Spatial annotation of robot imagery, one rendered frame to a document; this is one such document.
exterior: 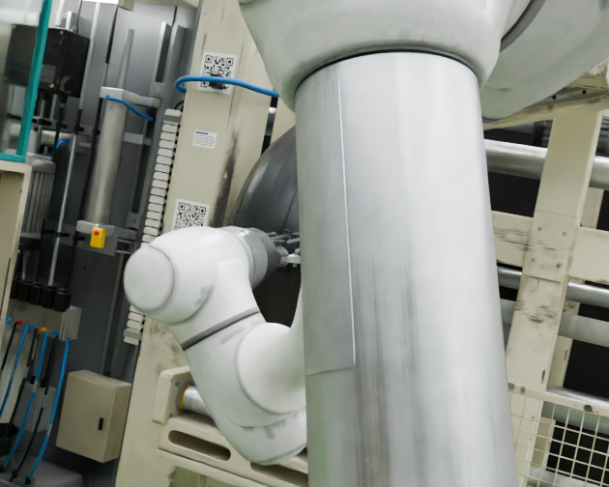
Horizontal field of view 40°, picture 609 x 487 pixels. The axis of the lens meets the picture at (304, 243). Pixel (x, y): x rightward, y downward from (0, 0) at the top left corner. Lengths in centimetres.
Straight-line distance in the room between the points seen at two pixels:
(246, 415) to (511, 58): 53
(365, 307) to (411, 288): 2
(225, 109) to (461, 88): 123
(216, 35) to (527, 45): 119
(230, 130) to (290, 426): 81
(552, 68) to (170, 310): 51
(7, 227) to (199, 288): 81
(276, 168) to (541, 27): 92
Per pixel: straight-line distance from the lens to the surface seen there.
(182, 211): 167
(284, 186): 139
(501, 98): 63
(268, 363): 91
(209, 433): 155
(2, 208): 171
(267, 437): 96
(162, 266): 93
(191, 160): 167
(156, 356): 171
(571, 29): 56
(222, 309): 96
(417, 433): 38
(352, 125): 42
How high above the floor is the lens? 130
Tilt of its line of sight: 3 degrees down
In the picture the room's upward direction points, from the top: 11 degrees clockwise
